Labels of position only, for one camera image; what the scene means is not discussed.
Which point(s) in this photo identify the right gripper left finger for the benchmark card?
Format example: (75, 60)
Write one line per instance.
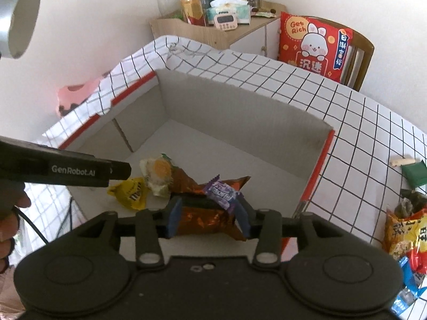
(150, 226)

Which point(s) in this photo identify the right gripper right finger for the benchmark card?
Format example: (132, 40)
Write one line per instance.
(264, 225)

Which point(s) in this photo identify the yellow candy packet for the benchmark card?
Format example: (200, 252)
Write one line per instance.
(131, 193)

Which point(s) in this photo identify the purple candy packet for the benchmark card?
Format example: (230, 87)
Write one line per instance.
(223, 194)

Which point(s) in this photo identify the person's left hand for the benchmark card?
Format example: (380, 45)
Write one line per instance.
(12, 195)

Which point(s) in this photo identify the pale bread packet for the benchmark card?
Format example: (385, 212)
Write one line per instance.
(157, 173)

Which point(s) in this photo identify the red cardboard box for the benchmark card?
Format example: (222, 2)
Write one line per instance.
(209, 129)

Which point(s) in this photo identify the beige sausage stick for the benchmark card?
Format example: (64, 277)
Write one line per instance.
(399, 162)

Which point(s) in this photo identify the yellow red snack bag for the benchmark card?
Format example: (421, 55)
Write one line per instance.
(418, 239)

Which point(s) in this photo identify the grey lamp head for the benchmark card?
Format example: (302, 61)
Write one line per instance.
(17, 22)

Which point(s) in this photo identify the black snack packet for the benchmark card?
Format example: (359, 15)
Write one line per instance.
(411, 202)

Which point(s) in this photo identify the green snack packet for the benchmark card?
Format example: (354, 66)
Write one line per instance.
(416, 174)

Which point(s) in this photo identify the blue snack packet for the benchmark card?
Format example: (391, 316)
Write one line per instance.
(411, 291)

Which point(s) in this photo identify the red rabbit cushion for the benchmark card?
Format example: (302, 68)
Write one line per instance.
(313, 45)

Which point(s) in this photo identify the wooden side cabinet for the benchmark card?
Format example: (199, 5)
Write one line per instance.
(260, 37)

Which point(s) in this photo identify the wooden chair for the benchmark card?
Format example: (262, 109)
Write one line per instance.
(357, 58)

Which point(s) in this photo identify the pink digital timer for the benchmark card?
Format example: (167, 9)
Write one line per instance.
(225, 21)

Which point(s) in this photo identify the tissue box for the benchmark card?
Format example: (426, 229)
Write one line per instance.
(240, 8)

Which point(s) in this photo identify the orange drink bottle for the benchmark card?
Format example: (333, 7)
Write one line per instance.
(193, 13)

